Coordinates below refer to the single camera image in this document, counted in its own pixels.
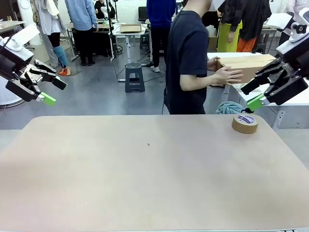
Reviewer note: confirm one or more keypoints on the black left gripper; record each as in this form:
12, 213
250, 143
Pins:
12, 62

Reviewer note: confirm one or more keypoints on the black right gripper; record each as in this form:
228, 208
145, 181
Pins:
298, 66

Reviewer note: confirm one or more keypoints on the brown cardboard box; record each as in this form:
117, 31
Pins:
248, 67

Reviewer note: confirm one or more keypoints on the person's right forearm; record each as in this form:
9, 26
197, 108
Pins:
200, 81

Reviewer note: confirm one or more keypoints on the person's right hand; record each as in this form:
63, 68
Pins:
229, 77

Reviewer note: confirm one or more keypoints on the person's left hand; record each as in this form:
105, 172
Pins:
213, 64

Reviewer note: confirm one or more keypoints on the white side table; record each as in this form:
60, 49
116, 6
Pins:
297, 96

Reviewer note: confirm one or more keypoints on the brown packing tape roll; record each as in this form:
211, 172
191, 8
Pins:
245, 124

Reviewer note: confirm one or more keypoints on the teal blue towel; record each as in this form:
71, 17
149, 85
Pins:
228, 108

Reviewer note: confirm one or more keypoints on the person in grey white clothes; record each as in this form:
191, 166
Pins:
48, 21

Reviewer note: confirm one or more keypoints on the person with yellow apron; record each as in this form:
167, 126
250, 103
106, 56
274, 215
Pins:
251, 19

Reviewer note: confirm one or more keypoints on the grey desk with black cabinet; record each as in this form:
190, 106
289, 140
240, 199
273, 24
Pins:
101, 41

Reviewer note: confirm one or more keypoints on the light wooden table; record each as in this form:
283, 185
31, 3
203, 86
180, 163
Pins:
9, 23

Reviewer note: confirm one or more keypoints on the white round column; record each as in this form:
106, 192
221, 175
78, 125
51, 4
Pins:
24, 14

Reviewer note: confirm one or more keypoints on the person in light blue shirt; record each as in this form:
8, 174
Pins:
79, 14

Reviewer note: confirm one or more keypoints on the black tripod stand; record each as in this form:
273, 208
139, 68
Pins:
112, 38

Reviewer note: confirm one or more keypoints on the person in pale coat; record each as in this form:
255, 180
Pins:
299, 3

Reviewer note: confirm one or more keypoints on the dark grey plastic stool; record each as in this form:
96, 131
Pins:
134, 77

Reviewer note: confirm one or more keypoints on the seated person in black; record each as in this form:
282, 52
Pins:
100, 9

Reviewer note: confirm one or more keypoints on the person in navy t-shirt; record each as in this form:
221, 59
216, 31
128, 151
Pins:
187, 48

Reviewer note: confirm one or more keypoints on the white standing desk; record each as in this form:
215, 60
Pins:
130, 34

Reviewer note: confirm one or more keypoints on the small cardboard box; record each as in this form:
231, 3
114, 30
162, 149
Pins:
130, 28

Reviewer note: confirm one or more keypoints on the black office chair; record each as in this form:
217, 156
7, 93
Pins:
143, 13

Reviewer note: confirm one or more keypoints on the person in blue sweater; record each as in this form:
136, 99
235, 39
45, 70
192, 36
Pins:
159, 12

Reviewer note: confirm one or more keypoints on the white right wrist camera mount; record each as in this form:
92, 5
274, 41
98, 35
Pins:
294, 43

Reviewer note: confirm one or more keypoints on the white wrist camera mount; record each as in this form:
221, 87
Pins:
24, 38
294, 43

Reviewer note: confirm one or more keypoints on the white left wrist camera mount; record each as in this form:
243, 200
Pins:
24, 38

